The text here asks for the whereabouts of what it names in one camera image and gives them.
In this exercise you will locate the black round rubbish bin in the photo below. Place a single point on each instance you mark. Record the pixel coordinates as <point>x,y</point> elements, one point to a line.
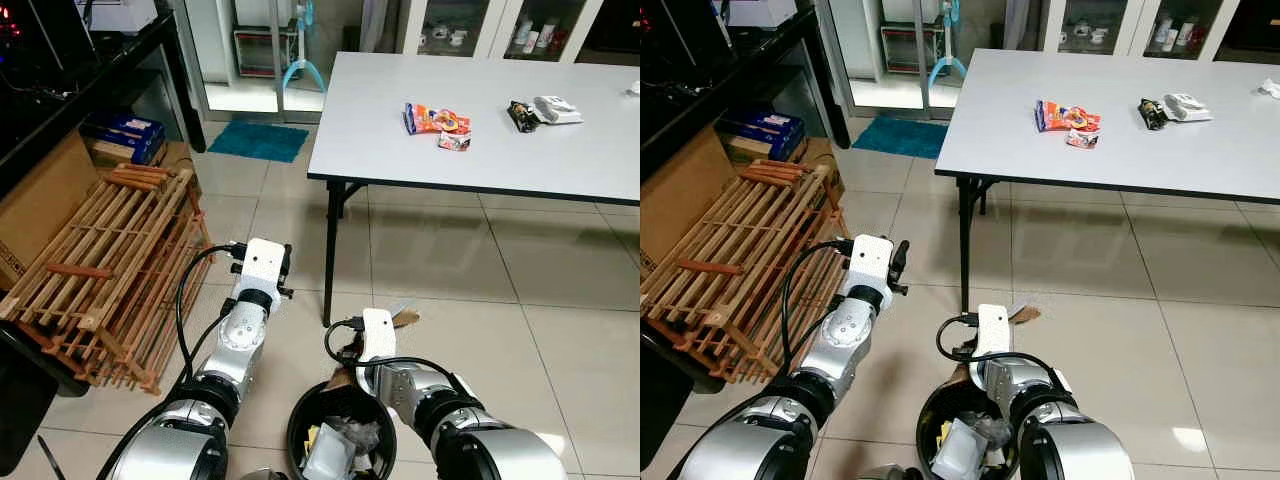
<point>925,430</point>
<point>296,440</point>

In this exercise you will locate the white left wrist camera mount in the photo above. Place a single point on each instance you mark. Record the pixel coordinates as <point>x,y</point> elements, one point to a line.
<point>262,262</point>
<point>868,262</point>

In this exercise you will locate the white storage box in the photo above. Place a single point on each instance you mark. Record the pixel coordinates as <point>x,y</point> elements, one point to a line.
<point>120,12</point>
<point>765,10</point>

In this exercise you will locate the small red white wrapper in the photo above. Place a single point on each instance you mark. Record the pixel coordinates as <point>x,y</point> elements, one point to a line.
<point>453,142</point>

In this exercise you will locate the black cabinet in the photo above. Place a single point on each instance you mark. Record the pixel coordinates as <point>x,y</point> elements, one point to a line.
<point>1255,20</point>
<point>620,20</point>

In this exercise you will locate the white crumpled plastic trash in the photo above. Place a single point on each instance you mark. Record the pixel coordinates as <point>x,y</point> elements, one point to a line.
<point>965,450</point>
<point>335,455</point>

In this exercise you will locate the thin black antenna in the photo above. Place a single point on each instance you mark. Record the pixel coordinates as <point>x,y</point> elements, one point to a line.
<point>50,455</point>

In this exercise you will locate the small white printed carton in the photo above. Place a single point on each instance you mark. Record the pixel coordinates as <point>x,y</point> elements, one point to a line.
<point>557,110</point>
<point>1187,107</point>

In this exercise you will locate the white glass door cabinet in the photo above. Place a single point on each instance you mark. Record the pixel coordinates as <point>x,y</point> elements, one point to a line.
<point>1140,25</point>
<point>503,25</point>

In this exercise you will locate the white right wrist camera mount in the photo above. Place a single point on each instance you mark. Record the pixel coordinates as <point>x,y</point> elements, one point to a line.
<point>993,330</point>
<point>378,335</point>

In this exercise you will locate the white red striped box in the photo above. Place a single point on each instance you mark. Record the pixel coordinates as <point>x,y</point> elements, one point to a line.
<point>900,48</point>
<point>255,50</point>

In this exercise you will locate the large brown cardboard box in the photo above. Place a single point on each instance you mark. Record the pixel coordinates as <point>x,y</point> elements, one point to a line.
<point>680,190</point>
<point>40,200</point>

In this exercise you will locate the black green crumpled wrapper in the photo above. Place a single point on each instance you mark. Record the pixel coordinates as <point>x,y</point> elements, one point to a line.
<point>1153,113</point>
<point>522,117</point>

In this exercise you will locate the large brown white cardboard sheet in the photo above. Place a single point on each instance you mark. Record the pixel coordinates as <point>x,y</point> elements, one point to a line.
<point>1027,314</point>
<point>405,319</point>

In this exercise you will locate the teal floor mat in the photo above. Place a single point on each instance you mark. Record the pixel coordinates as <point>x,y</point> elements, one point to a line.
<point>258,142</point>
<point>900,137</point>

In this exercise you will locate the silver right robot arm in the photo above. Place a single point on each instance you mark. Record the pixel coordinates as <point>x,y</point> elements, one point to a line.
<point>470,445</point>
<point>1085,450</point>

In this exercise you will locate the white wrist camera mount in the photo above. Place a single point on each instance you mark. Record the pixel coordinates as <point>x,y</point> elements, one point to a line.
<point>993,330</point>
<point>262,262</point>
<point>378,335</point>
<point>868,262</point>

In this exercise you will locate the wooden slatted rack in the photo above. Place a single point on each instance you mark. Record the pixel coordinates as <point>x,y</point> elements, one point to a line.
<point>740,250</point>
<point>110,250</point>

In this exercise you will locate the black folding table leg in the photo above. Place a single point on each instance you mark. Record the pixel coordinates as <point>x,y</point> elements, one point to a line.
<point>966,240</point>
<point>331,250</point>

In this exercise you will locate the black desk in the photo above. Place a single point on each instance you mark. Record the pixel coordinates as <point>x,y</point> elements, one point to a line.
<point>720,70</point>
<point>60,80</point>

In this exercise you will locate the red snack wrapper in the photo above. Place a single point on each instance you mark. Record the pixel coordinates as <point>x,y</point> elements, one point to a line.
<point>430,118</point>
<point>1062,115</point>

